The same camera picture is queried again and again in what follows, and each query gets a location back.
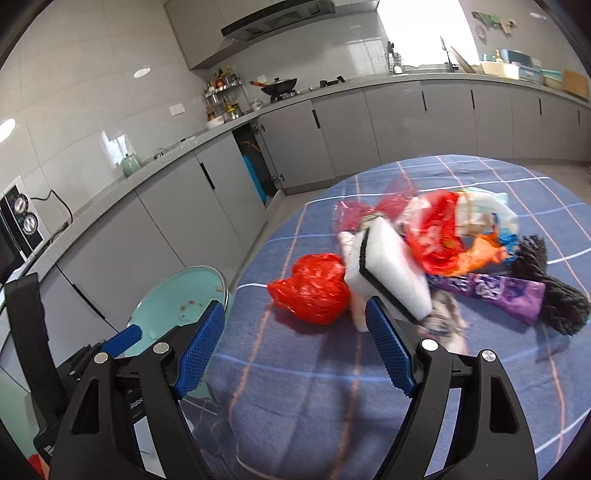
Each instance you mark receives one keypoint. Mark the leaning metal tray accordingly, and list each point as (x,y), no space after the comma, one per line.
(464,62)

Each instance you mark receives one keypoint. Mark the cardboard box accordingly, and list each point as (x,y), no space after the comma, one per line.
(575,83)

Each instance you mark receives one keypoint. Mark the white sponge with black pad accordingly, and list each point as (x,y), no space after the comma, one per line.
(392,263)

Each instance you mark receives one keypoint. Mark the window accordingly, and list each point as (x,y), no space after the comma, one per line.
(425,32)

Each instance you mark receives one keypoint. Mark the light green plate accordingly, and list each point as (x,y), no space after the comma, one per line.
(175,300)

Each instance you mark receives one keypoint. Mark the red cellophane wrapper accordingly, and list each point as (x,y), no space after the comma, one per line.
(392,203)

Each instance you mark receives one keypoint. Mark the red mesh net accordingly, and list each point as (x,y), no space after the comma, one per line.
(309,290)

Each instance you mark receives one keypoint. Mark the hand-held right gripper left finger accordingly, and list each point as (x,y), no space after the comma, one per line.
(198,350)

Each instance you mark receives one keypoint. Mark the black mesh net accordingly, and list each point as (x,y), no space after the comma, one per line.
(554,295)

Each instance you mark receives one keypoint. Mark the blue plaid tablecloth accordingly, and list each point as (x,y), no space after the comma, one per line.
(300,392)

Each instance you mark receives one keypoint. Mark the black range hood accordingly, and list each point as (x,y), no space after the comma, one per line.
(277,25)

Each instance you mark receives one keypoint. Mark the red plastic bag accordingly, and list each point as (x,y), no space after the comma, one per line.
(438,240)

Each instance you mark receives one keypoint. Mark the white bowl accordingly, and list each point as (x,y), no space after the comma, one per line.
(215,123)

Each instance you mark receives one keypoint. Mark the blue plastic wrapper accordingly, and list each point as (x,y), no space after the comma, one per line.
(508,242)

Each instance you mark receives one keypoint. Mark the white wall socket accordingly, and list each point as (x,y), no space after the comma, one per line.
(176,109)

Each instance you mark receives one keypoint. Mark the grey kitchen base cabinets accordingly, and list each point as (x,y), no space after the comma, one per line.
(392,124)

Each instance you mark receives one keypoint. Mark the metal dish rack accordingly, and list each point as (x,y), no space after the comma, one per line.
(395,62)

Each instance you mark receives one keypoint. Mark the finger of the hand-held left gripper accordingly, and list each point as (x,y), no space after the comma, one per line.
(122,339)

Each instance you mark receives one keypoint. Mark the purple plastic wrapper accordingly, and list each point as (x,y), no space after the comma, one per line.
(498,290)

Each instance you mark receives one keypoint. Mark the teal plastic basins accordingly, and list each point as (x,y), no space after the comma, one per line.
(551,78)

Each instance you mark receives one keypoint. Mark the white plastic basin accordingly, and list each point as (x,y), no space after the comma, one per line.
(501,69)

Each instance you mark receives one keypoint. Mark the black wok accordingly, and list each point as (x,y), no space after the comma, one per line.
(279,86)

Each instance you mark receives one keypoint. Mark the metal spice rack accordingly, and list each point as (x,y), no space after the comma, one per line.
(224,94)

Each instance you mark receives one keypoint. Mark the beige hanging glove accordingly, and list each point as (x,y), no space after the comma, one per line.
(510,26)

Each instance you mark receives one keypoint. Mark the grey upper cabinet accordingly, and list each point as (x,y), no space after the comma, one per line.
(198,32)

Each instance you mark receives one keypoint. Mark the blue storage box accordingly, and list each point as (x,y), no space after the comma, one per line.
(526,57)

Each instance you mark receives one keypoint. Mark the metal faucet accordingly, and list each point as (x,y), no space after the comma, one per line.
(447,57)

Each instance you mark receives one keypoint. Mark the orange plastic wrapper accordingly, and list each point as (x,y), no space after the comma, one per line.
(480,254)

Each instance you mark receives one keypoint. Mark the blue gas cylinder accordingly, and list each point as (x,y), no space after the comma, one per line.
(254,180)

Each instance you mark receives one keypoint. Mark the clear plastic bag with paper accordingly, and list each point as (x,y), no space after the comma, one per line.
(485,207)

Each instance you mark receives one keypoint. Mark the teal ceramic jar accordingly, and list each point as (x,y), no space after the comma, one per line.
(132,167)

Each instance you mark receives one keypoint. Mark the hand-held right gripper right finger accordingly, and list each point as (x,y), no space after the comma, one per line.
(388,350)

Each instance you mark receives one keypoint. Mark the grey crumpled wrapper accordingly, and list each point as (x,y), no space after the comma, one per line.
(445,318)

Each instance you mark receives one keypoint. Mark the green hanging cloth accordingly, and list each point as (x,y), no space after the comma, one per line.
(487,19)

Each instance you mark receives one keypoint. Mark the gas stove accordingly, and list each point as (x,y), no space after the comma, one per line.
(332,83)

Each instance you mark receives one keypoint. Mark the black toaster oven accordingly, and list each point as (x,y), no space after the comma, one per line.
(18,217)

